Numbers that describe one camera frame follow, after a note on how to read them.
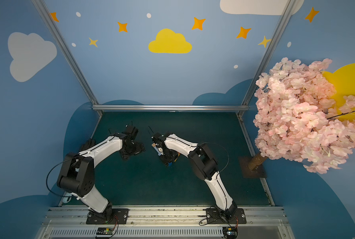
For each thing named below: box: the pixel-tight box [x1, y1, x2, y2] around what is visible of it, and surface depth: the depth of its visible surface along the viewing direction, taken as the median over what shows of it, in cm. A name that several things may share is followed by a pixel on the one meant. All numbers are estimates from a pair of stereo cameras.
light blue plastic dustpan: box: [62, 192, 72, 204], surface depth 80 cm
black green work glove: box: [78, 138, 96, 153], surface depth 103 cm
